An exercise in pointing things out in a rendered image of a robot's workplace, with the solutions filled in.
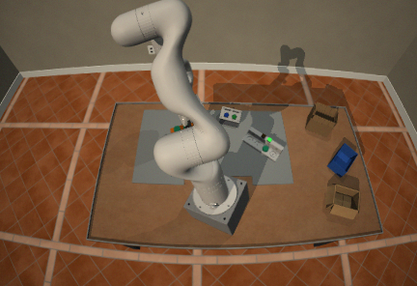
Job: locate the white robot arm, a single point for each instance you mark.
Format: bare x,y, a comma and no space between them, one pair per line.
175,153

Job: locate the white push-button panel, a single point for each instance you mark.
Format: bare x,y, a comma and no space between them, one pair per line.
230,116

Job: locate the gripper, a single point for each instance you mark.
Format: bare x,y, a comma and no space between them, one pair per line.
185,121

